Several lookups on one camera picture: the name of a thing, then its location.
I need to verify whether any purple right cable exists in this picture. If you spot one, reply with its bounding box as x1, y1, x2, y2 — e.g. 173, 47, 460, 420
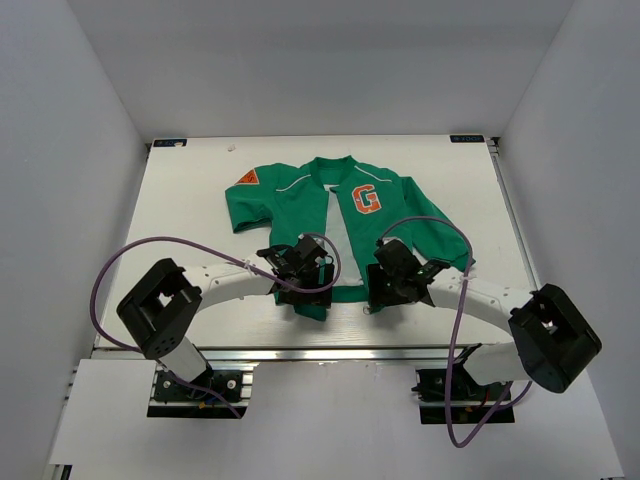
377, 215, 534, 449

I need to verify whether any blue left corner label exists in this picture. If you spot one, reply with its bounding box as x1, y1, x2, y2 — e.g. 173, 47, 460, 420
152, 138, 187, 148

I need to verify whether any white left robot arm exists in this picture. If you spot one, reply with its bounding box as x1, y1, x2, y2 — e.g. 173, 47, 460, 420
116, 234, 341, 399

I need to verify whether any aluminium table edge rail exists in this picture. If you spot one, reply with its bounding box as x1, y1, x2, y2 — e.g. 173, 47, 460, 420
94, 345, 501, 365

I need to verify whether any green varsity jacket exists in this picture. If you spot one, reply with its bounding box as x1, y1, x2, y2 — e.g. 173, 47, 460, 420
225, 156, 469, 303

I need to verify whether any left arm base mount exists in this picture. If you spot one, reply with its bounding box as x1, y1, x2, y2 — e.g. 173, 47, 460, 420
147, 367, 253, 420

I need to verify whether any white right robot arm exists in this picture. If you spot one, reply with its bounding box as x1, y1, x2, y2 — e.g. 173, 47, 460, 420
367, 240, 602, 399

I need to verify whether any aluminium right side rail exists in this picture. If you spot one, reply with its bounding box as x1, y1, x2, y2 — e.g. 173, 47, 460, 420
486, 137, 541, 288

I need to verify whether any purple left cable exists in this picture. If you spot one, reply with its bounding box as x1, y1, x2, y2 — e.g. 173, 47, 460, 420
88, 232, 343, 419

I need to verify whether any blue corner label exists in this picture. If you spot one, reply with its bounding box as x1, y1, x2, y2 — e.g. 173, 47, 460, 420
152, 138, 187, 148
449, 134, 485, 143

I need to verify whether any blue right corner label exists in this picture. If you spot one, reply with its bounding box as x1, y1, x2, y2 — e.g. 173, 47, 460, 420
449, 134, 485, 143

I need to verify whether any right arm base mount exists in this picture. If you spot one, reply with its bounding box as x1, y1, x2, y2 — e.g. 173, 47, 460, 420
411, 369, 504, 425

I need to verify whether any purple cable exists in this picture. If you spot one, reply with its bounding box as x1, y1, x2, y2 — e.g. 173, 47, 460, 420
377, 215, 534, 449
88, 232, 343, 419

